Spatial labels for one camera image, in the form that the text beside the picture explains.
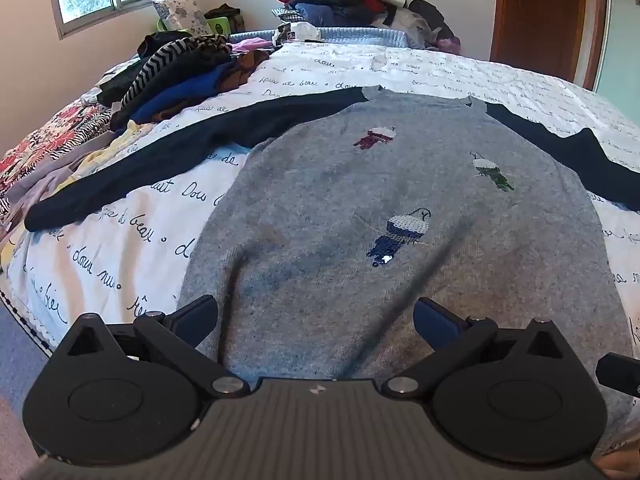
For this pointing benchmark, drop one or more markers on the floral white pillow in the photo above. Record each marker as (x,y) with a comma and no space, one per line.
(180,12)

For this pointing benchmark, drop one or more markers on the royal blue garment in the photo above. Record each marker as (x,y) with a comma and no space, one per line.
(175,92)

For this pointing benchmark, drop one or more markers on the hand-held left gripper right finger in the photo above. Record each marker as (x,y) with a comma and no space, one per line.
(435,320)

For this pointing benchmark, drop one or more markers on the grey sweater with navy sleeves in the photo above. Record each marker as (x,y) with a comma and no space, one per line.
(350,210)

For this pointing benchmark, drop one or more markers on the lavender cloth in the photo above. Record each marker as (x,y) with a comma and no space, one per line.
(45,180)

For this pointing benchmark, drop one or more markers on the light blue knit blanket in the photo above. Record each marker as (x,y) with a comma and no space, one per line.
(360,35)

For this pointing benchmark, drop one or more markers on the pile of assorted clothes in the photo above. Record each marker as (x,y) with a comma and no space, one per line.
(415,15)

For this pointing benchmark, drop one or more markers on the navy blue jacket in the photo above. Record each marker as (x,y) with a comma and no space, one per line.
(325,12)

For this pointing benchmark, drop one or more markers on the white crumpled cloth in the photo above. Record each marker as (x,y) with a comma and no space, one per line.
(305,31)

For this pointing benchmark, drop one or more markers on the black crumpled garment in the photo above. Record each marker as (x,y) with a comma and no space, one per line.
(160,40)

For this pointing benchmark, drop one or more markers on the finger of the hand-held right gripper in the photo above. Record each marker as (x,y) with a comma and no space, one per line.
(617,372)

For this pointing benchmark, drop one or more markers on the pink garment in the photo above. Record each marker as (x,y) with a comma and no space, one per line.
(250,45)

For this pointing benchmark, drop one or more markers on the black white chevron garment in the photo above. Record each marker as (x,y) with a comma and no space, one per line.
(155,62)

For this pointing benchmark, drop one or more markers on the green plastic seat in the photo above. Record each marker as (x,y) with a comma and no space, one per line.
(218,23)

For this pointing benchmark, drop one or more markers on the pale yellow cloth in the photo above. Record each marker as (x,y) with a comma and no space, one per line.
(125,135)

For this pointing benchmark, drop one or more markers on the pale wardrobe panel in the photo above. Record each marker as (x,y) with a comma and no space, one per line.
(622,50)

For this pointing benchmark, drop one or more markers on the dark fabric bag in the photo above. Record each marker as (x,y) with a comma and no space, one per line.
(227,11)

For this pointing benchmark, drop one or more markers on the white quilt with script print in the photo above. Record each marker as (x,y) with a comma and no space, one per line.
(150,260)

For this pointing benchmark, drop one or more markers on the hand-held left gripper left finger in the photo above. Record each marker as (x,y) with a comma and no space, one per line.
(197,312)

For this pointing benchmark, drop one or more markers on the red floral zebra blanket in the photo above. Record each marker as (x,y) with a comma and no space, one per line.
(55,130)

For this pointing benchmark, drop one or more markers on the brown wooden door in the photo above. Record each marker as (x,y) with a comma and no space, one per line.
(545,10)

